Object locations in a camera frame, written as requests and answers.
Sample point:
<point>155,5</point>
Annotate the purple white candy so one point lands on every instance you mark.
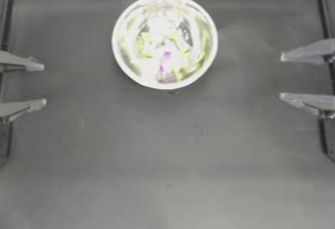
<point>164,58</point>

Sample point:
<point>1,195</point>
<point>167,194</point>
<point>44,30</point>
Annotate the green candy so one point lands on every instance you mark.
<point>176,73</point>
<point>143,45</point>
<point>185,51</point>

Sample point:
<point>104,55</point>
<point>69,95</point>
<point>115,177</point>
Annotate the steel bowl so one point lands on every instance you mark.
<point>131,17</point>

